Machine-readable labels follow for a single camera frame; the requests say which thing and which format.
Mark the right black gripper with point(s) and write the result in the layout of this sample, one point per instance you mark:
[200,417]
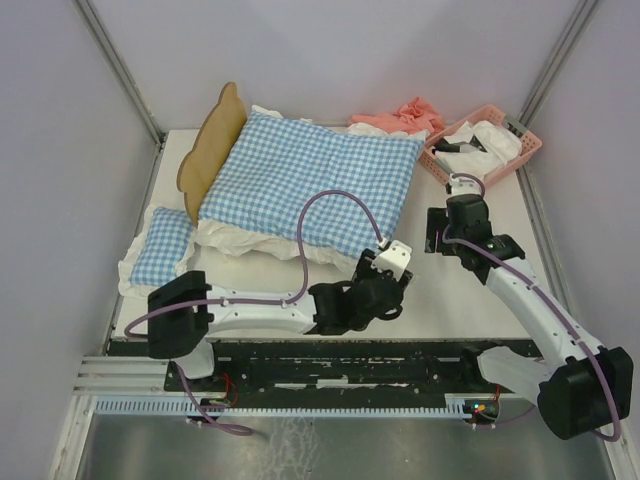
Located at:
[436,218]

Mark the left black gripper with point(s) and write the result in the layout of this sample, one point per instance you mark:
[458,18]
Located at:
[364,267]

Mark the blue checkered mattress cushion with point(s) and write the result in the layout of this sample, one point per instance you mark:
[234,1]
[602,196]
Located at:
[291,187]

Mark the wooden pet bed frame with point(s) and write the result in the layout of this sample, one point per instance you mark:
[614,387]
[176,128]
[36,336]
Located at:
[214,141]

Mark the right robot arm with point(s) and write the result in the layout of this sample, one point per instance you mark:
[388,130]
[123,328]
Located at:
[580,385]

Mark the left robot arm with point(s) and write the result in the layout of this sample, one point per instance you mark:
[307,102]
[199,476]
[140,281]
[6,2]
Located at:
[187,309]

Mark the black white object in basket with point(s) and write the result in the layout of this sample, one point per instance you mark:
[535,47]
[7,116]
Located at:
[473,145]

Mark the white cloth in basket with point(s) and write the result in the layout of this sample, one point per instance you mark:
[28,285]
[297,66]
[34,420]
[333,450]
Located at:
[502,148]

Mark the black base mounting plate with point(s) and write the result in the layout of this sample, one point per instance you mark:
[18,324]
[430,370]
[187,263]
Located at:
[418,366]

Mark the pink plastic basket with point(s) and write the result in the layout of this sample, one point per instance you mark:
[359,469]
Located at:
[530,144]

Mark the pink crumpled cloth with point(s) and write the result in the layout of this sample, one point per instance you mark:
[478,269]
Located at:
[415,116]

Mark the small blue checkered pillow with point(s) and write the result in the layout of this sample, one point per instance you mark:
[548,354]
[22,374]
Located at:
[159,253]

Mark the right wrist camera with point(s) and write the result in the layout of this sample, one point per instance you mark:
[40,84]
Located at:
[463,184]

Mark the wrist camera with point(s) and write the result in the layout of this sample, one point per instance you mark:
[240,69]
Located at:
[395,258]
[463,184]

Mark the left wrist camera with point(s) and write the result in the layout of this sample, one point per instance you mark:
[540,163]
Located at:
[395,258]

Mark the right aluminium corner post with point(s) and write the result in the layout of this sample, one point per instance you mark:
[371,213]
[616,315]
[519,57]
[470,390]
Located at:
[566,43]

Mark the aluminium corner post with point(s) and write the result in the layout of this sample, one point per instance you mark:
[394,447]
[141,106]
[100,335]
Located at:
[566,43]
[118,67]

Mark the white slotted cable duct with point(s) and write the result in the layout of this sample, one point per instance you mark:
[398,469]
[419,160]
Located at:
[455,408]

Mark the left aluminium corner post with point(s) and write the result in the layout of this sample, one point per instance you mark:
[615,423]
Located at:
[118,67]

